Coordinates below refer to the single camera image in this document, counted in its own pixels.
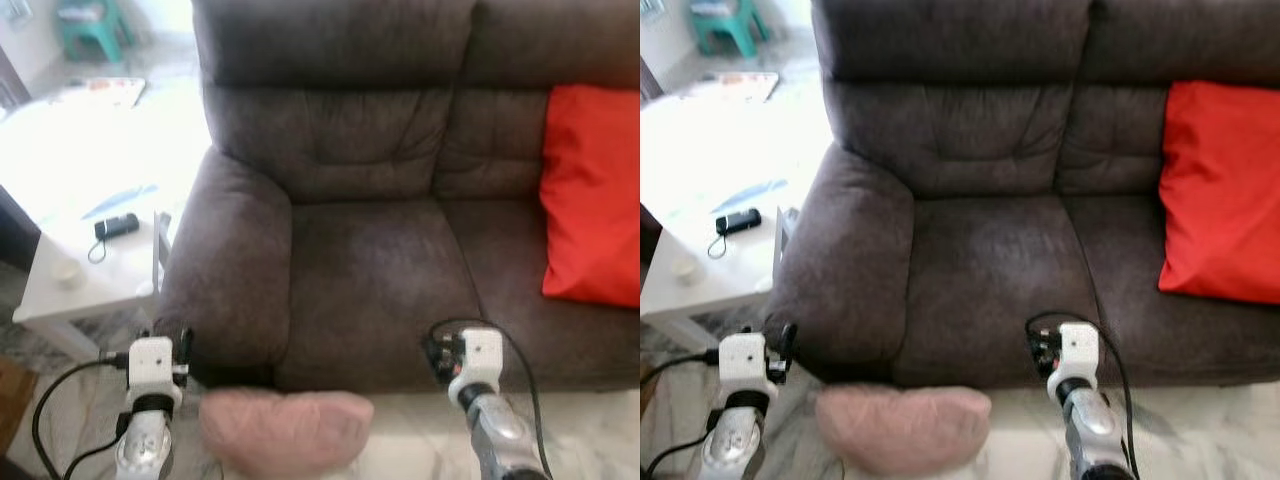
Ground pink cat face pillow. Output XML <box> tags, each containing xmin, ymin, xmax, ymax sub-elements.
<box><xmin>198</xmin><ymin>389</ymin><xmax>376</xmax><ymax>479</ymax></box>
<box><xmin>815</xmin><ymin>384</ymin><xmax>993</xmax><ymax>477</ymax></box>

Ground red pillow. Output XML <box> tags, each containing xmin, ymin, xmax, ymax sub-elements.
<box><xmin>1158</xmin><ymin>80</ymin><xmax>1280</xmax><ymax>305</ymax></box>
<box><xmin>540</xmin><ymin>84</ymin><xmax>641</xmax><ymax>309</ymax></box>

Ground white side table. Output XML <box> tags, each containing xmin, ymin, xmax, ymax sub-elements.
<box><xmin>12</xmin><ymin>180</ymin><xmax>173</xmax><ymax>363</ymax></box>
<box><xmin>640</xmin><ymin>185</ymin><xmax>801</xmax><ymax>351</ymax></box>

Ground brown suede sofa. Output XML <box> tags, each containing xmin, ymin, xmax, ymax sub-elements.
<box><xmin>155</xmin><ymin>0</ymin><xmax>641</xmax><ymax>393</ymax></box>
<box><xmin>765</xmin><ymin>0</ymin><xmax>1280</xmax><ymax>389</ymax></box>

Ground light blue paper sheet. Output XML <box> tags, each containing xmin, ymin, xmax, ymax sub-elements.
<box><xmin>715</xmin><ymin>178</ymin><xmax>791</xmax><ymax>213</ymax></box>
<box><xmin>80</xmin><ymin>183</ymin><xmax>159</xmax><ymax>221</ymax></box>

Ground cardboard box black symbols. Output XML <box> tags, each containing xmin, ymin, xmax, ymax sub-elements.
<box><xmin>0</xmin><ymin>355</ymin><xmax>39</xmax><ymax>456</ymax></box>

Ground patterned floor mat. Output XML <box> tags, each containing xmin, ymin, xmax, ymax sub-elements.
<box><xmin>45</xmin><ymin>78</ymin><xmax>148</xmax><ymax>109</ymax></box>
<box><xmin>680</xmin><ymin>72</ymin><xmax>781</xmax><ymax>103</ymax></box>

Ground green plastic stool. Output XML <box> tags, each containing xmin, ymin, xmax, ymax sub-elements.
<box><xmin>57</xmin><ymin>0</ymin><xmax>136</xmax><ymax>63</ymax></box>
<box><xmin>690</xmin><ymin>0</ymin><xmax>769</xmax><ymax>58</ymax></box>

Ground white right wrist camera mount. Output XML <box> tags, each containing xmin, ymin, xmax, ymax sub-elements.
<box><xmin>448</xmin><ymin>328</ymin><xmax>504</xmax><ymax>406</ymax></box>
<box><xmin>1048</xmin><ymin>322</ymin><xmax>1100</xmax><ymax>401</ymax></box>

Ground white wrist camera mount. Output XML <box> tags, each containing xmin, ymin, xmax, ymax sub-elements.
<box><xmin>448</xmin><ymin>328</ymin><xmax>504</xmax><ymax>406</ymax></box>
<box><xmin>127</xmin><ymin>336</ymin><xmax>191</xmax><ymax>411</ymax></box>
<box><xmin>717</xmin><ymin>332</ymin><xmax>781</xmax><ymax>407</ymax></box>
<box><xmin>1048</xmin><ymin>322</ymin><xmax>1100</xmax><ymax>401</ymax></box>

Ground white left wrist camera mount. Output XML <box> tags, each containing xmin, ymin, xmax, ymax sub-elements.
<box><xmin>717</xmin><ymin>332</ymin><xmax>781</xmax><ymax>407</ymax></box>
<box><xmin>127</xmin><ymin>336</ymin><xmax>191</xmax><ymax>411</ymax></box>

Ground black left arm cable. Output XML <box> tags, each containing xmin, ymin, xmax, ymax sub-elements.
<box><xmin>640</xmin><ymin>348</ymin><xmax>723</xmax><ymax>479</ymax></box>
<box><xmin>32</xmin><ymin>350</ymin><xmax>131</xmax><ymax>480</ymax></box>

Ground black device with cord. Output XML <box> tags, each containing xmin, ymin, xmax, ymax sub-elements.
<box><xmin>88</xmin><ymin>213</ymin><xmax>141</xmax><ymax>264</ymax></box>
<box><xmin>708</xmin><ymin>208</ymin><xmax>763</xmax><ymax>260</ymax></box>

